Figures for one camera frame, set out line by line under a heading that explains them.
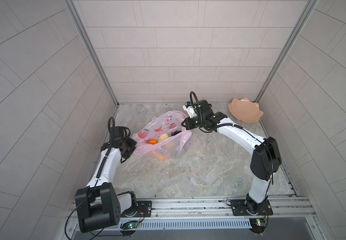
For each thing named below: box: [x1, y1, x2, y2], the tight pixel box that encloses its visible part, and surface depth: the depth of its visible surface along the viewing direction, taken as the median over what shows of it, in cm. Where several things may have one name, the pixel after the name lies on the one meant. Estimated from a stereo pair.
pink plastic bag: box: [131, 110, 193, 161], surface depth 83 cm
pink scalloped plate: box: [228, 97, 264, 123], surface depth 112 cm
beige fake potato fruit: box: [158, 133, 169, 143], surface depth 93 cm
